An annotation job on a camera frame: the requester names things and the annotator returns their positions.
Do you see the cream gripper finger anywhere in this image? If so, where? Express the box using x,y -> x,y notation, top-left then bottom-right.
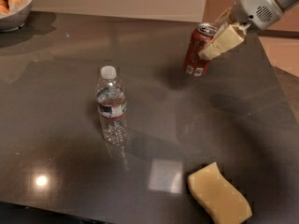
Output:
199,22 -> 247,61
214,7 -> 232,27

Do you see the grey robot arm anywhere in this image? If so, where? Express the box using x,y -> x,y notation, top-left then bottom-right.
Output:
198,0 -> 299,61

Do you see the silver metal bowl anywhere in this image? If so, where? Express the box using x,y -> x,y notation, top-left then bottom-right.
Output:
0,0 -> 34,32

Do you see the clear plastic water bottle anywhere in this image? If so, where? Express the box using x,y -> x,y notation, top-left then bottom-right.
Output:
96,65 -> 128,144

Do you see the orange fruit lower left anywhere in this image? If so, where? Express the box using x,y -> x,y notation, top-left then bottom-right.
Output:
0,0 -> 9,14

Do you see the white paper bowl liner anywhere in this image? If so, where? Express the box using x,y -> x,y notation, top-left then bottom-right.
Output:
8,0 -> 32,15

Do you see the red coke can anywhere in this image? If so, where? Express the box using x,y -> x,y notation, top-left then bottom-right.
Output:
183,22 -> 217,77

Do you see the orange fruit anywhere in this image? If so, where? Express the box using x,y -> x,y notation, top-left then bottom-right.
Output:
0,0 -> 9,14
7,0 -> 22,9

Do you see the yellow sponge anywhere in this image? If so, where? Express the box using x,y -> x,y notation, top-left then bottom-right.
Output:
188,162 -> 252,224

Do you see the orange fruit middle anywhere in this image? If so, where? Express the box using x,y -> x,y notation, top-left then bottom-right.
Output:
7,0 -> 22,9

